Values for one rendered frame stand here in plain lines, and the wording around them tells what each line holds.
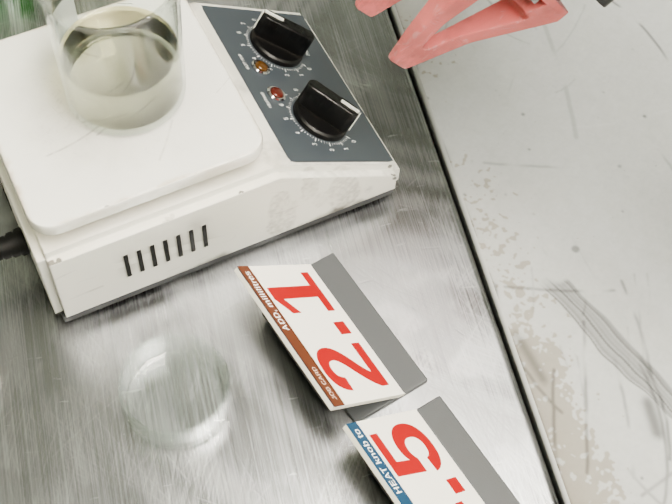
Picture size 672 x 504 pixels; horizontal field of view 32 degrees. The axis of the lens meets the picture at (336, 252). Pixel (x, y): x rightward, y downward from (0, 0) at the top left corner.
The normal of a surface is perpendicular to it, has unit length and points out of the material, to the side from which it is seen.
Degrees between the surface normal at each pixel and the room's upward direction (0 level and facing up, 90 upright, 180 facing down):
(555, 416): 0
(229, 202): 90
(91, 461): 0
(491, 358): 0
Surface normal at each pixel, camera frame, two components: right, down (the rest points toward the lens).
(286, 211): 0.44, 0.77
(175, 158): 0.04, -0.51
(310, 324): 0.57, -0.68
